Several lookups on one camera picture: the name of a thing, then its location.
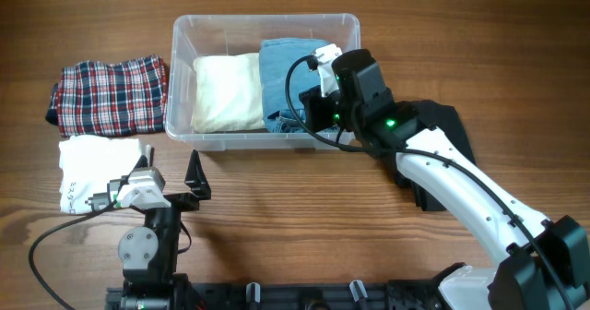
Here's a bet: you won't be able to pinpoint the red navy plaid cloth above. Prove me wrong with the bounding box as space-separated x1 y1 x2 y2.
45 54 168 137

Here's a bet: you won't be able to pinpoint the cream cloth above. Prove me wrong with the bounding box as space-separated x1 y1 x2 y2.
191 53 265 133

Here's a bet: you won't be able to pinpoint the blue denim jeans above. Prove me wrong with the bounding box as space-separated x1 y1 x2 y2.
259 38 331 133

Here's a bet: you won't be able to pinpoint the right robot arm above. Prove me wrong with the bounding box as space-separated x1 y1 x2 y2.
300 44 589 309

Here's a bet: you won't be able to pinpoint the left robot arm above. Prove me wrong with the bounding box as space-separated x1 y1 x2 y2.
105 150 211 310

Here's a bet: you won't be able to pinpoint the clear plastic storage container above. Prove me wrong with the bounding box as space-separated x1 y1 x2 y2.
165 13 361 151

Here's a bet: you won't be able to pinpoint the white printed folded t-shirt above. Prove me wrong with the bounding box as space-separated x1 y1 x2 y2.
59 135 151 215

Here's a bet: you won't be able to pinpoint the right camera cable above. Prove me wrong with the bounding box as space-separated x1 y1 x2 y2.
283 54 563 310

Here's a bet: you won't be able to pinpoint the camera cable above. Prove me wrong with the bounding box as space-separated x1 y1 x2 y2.
283 54 563 310
28 198 122 310

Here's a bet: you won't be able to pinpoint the left camera cable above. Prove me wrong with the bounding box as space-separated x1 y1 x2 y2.
28 198 122 310

